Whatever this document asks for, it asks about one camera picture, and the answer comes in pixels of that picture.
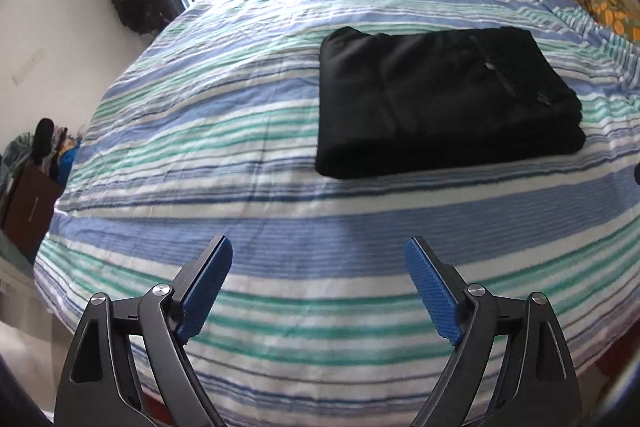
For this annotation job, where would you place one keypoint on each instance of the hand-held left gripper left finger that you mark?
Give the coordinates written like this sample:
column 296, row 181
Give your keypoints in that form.
column 207, row 287

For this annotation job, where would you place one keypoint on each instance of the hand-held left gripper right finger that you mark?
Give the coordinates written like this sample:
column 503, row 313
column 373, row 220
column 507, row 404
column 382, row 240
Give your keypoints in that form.
column 432, row 287

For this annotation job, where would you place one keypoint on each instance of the black pants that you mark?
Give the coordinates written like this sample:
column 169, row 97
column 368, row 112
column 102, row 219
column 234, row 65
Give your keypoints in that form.
column 425, row 107

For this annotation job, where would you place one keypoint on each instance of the blue green striped bed sheet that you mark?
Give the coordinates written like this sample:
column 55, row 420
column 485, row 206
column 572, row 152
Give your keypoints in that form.
column 225, row 132

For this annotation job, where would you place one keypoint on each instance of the pile of colourful clothes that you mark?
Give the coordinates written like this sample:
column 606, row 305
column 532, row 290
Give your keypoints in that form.
column 67, row 154

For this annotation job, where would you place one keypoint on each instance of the brown cardboard box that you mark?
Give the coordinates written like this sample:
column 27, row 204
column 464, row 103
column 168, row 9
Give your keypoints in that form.
column 30, row 207

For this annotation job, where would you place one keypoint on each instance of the black rounded object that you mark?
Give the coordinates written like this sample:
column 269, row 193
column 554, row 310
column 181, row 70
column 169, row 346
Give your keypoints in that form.
column 42, row 137

